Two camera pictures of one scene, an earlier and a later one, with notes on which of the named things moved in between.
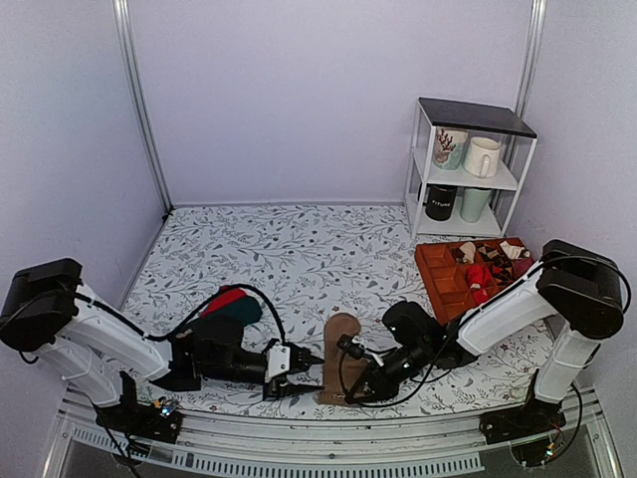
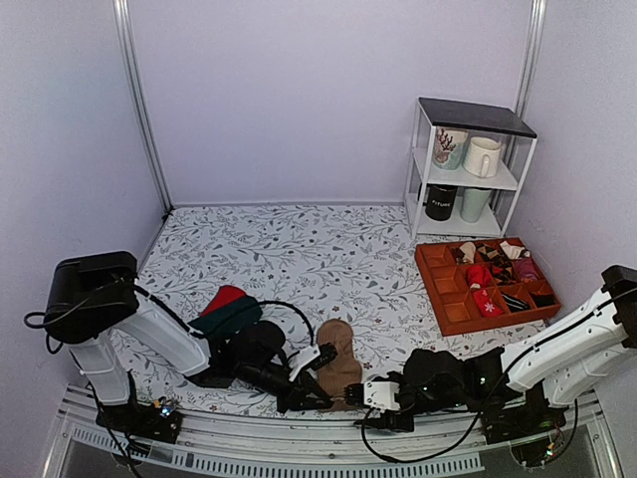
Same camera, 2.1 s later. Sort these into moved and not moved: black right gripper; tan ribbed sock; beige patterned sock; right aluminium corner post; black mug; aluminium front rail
Moved: tan ribbed sock; black right gripper
Not moved: right aluminium corner post; beige patterned sock; black mug; aluminium front rail
